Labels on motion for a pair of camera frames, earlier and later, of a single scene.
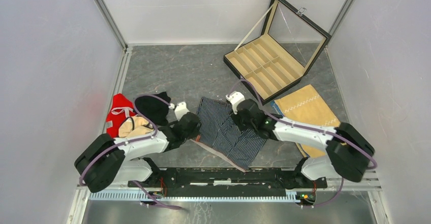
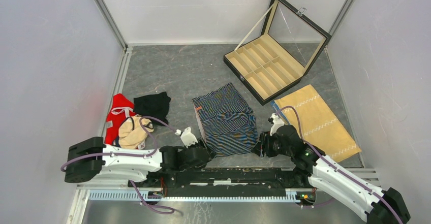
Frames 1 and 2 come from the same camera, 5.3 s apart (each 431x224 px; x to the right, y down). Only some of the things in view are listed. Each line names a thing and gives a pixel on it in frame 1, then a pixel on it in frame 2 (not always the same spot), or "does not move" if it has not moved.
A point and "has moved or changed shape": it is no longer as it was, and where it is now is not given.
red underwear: (122, 108) does not move
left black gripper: (194, 133) to (202, 142)
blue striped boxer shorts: (219, 135) has moved or changed shape
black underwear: (155, 109) does not move
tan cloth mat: (305, 105) does not move
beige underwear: (134, 125) does not move
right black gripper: (235, 118) to (267, 139)
